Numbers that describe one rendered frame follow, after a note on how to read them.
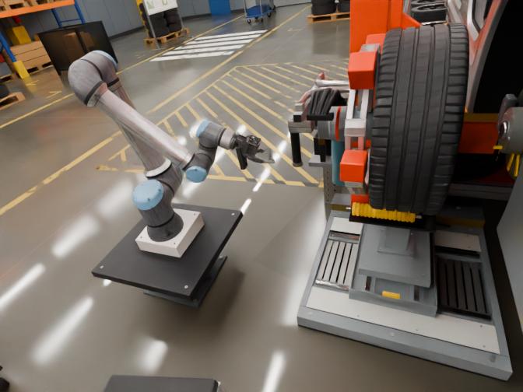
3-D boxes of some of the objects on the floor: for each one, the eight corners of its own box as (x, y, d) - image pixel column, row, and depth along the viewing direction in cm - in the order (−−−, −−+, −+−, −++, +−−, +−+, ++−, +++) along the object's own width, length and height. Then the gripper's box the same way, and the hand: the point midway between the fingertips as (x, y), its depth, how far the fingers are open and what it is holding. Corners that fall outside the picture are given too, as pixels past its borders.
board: (165, 50, 857) (138, -39, 743) (151, 51, 875) (122, -35, 762) (193, 37, 966) (173, -42, 852) (180, 38, 984) (158, -38, 871)
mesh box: (94, 72, 748) (74, 27, 691) (57, 75, 795) (35, 33, 738) (119, 62, 811) (102, 19, 755) (83, 65, 858) (65, 26, 802)
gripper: (232, 137, 137) (276, 155, 136) (239, 127, 144) (282, 145, 143) (228, 152, 143) (271, 170, 142) (235, 143, 149) (276, 160, 149)
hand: (272, 162), depth 144 cm, fingers closed
